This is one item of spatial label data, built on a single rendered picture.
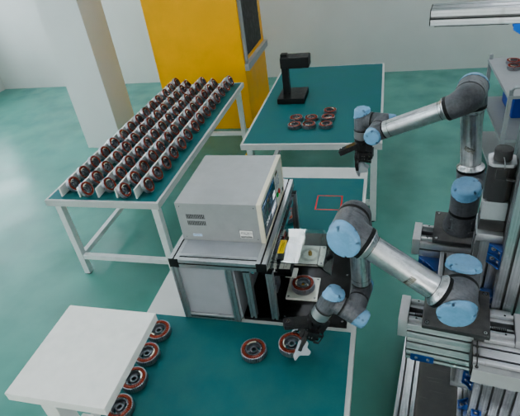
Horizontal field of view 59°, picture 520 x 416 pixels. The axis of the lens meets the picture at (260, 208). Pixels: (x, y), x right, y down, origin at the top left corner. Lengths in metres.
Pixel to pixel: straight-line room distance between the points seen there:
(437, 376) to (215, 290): 1.26
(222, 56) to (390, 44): 2.68
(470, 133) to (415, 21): 5.09
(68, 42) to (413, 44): 4.52
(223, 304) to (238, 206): 0.49
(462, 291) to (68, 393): 1.25
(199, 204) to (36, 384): 0.89
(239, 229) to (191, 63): 3.91
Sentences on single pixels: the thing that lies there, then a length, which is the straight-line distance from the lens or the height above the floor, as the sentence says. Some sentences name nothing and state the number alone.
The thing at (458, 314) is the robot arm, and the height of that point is 1.21.
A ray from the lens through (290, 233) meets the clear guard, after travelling 2.14.
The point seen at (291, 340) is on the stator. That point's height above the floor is 0.84.
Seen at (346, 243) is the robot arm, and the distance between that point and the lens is 1.50.
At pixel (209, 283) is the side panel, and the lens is 2.09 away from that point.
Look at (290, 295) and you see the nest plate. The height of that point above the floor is 0.78.
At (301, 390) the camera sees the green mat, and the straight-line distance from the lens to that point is 1.95.
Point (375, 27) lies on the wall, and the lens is 7.12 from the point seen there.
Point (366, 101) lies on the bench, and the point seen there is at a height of 0.75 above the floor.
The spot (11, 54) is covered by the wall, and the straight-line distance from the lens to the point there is 9.50.
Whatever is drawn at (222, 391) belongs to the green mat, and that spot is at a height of 0.75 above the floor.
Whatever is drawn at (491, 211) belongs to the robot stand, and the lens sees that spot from 1.84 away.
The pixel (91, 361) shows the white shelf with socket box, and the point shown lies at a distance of 1.65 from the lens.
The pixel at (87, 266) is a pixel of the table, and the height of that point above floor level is 0.09.
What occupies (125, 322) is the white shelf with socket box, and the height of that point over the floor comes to 1.20.
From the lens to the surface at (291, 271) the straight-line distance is 2.19.
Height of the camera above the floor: 2.37
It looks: 34 degrees down
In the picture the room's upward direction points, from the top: 8 degrees counter-clockwise
